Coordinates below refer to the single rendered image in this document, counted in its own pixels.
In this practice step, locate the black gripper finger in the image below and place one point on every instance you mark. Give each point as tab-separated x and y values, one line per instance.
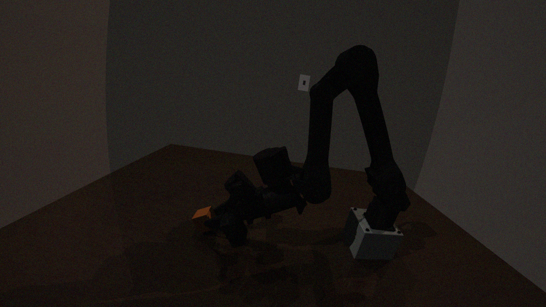
230	204
215	222

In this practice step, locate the orange-brown cube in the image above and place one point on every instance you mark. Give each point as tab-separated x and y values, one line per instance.
201	216

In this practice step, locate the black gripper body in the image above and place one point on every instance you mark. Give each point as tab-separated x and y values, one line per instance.
232	222

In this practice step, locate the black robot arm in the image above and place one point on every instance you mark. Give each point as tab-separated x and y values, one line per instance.
355	69

